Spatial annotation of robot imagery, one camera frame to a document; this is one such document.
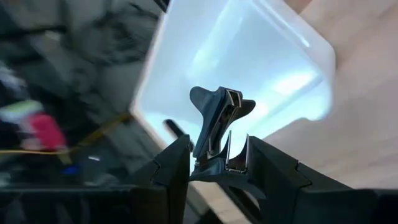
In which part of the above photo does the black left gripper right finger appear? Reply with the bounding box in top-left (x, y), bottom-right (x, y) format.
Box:
top-left (248, 135), bottom-right (398, 224)

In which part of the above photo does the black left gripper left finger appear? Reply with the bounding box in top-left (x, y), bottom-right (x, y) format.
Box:
top-left (0, 133), bottom-right (192, 224)

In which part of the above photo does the white plastic bin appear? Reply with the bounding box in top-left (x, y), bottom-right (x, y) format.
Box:
top-left (129, 0), bottom-right (337, 152)

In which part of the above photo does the black frame handle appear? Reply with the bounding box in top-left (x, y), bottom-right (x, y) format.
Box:
top-left (163, 118), bottom-right (195, 153)

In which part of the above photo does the yellow extension cable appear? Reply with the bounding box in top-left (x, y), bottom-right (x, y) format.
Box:
top-left (0, 111), bottom-right (134, 156)

